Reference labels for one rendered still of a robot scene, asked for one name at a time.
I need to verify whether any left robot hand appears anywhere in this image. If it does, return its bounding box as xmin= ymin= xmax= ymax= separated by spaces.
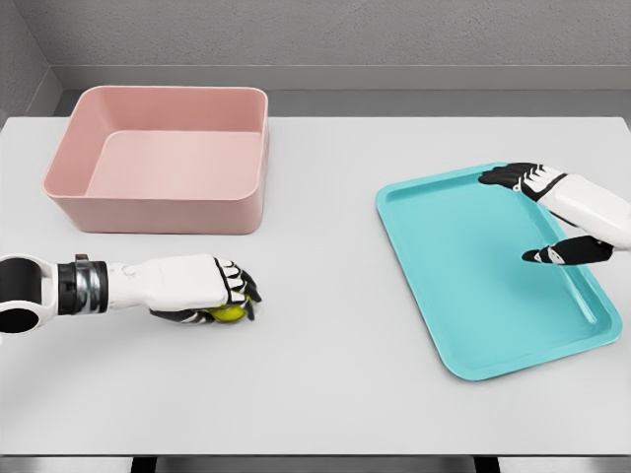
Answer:
xmin=142 ymin=253 xmax=263 ymax=326

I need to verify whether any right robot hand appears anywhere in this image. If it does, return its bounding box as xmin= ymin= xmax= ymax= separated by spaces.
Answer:
xmin=477 ymin=162 xmax=631 ymax=266

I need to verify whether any blue plastic tray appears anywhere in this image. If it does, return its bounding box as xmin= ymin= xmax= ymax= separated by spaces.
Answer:
xmin=375 ymin=162 xmax=624 ymax=383

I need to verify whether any pink plastic basket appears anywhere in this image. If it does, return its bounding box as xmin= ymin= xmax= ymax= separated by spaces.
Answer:
xmin=41 ymin=85 xmax=270 ymax=236

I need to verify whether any yellow-green tennis ball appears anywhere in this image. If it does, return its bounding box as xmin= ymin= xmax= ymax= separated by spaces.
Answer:
xmin=208 ymin=293 xmax=253 ymax=324

